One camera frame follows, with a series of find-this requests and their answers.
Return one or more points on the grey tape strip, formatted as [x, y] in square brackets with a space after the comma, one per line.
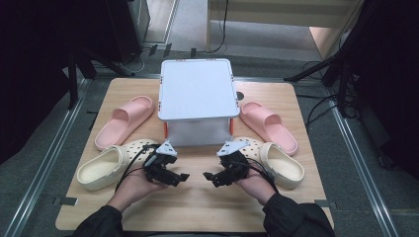
[325, 204]
[66, 201]

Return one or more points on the light wooden furniture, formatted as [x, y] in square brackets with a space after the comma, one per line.
[283, 13]

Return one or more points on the white shoe rack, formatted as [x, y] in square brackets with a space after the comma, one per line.
[197, 89]

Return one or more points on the black metal stand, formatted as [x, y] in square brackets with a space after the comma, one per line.
[74, 75]

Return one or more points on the metal floor rail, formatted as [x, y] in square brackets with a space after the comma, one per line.
[49, 148]
[359, 158]

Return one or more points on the black tripod stand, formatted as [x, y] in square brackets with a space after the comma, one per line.
[332, 62]

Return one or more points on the pink slipper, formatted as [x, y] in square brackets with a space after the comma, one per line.
[125, 123]
[268, 126]

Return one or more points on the round table grommet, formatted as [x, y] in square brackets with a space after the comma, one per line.
[240, 95]

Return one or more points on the cream clog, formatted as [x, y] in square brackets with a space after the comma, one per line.
[283, 168]
[102, 169]

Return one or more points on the person's left hand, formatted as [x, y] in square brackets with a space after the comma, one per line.
[135, 191]

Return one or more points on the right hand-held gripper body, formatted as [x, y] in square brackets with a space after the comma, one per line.
[235, 164]

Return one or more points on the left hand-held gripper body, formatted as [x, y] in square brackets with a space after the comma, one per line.
[161, 163]

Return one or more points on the person's right hand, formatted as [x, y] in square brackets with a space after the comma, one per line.
[257, 186]

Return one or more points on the black cabinet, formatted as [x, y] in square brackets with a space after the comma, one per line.
[112, 29]

